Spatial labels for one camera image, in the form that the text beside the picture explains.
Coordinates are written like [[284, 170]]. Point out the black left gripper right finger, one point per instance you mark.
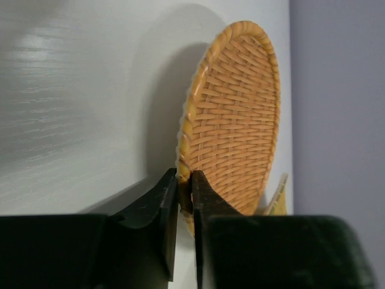
[[236, 251]]

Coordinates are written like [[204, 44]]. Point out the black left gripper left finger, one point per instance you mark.
[[133, 248]]

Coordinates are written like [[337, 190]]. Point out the yellow fan-shaped bamboo plate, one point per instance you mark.
[[277, 206]]

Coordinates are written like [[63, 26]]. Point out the round orange woven plate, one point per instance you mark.
[[230, 121]]

